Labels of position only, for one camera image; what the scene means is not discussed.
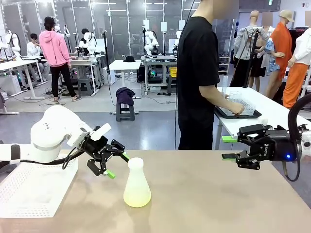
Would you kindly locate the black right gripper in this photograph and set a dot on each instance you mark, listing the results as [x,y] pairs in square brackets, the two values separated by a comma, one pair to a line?
[277,145]

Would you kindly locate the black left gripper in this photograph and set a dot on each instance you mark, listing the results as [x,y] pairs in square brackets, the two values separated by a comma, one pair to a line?
[97,149]

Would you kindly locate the translucent plastic Erlenmeyer flask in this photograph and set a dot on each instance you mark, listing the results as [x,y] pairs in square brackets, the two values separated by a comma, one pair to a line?
[137,191]

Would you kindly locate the clear plastic beaker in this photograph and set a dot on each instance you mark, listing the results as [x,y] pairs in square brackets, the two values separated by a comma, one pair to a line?
[235,98]

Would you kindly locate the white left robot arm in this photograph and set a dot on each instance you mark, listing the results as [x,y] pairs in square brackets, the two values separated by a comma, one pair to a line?
[53,128]

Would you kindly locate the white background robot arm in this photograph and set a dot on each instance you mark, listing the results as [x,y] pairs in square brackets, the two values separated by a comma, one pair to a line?
[14,43]
[149,46]

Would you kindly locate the person's right forearm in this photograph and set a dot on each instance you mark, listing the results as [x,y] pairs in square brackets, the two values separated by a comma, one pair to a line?
[216,98]

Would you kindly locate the person's right hand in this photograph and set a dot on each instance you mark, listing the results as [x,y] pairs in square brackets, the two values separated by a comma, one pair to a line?
[236,108]

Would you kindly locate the small white cap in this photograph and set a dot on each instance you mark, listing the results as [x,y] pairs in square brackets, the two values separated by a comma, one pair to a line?
[263,121]

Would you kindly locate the black plastic tray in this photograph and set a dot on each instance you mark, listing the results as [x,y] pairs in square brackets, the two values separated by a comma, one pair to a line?
[252,116]

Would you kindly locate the small white lab basket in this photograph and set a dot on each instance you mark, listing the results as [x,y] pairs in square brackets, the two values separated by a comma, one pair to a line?
[249,108]

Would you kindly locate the white side table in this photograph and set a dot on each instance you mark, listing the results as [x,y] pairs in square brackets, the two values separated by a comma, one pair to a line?
[274,106]

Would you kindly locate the gray plastic stool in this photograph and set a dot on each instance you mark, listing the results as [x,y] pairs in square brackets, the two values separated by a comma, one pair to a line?
[125,112]

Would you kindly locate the clear graduated cylinder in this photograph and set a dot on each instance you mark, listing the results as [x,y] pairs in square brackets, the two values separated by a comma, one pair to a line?
[225,87]

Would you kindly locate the dark crumpled cloth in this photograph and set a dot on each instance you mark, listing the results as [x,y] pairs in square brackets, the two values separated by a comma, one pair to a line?
[125,95]

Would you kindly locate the white clothes rack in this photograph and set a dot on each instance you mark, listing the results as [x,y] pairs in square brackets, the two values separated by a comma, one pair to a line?
[306,97]

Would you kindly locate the gray step stool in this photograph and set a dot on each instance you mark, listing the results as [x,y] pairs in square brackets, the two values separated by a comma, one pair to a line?
[85,85]

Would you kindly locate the mannequin in orange trousers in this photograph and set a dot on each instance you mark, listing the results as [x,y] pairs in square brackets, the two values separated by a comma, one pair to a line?
[295,82]

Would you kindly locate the person behind mannequins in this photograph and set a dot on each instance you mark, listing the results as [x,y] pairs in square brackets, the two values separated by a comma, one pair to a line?
[258,65]

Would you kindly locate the white shoe rack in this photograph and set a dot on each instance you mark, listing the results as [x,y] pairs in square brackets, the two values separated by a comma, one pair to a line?
[224,65]

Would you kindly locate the white perforated plastic basket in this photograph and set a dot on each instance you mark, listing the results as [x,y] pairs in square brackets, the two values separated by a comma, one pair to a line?
[29,194]

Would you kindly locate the person in black shirt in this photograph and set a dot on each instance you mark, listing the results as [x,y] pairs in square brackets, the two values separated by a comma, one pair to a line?
[194,72]

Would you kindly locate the small white desk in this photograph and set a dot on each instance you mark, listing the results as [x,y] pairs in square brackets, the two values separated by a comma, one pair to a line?
[125,65]

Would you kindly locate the black tripod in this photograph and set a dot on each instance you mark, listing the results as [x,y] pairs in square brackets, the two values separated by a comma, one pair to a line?
[252,48]

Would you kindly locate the gray background workbench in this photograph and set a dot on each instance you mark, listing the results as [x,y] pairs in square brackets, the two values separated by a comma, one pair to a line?
[85,63]

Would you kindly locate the black hat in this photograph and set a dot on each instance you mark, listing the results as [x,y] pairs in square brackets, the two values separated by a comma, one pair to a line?
[129,59]

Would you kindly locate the mannequin in gray shirt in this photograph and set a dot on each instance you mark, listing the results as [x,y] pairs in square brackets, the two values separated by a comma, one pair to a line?
[243,43]

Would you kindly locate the mannequin in orange dress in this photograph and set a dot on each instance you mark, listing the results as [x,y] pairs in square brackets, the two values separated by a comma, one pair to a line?
[283,48]

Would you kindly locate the yellow plastic crate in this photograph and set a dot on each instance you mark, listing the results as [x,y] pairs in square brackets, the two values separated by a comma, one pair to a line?
[173,71]

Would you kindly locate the white and black background robot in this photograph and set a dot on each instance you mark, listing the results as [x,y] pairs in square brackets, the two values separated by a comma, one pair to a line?
[88,42]

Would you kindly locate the person in pink hoodie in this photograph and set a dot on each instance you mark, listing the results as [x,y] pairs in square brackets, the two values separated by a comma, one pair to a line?
[54,46]

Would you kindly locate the seated person in white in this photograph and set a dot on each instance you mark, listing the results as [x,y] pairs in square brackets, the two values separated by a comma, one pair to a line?
[32,49]

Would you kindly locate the long white desk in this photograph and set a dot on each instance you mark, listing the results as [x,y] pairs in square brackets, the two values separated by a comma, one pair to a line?
[14,64]

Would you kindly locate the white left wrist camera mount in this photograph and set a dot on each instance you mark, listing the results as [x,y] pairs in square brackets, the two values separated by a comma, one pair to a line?
[102,132]

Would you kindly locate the black camera stand pole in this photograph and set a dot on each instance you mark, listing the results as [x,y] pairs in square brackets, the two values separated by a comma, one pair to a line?
[106,53]

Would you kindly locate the metal frame robot workbench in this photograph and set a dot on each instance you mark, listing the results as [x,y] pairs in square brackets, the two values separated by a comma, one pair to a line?
[158,61]

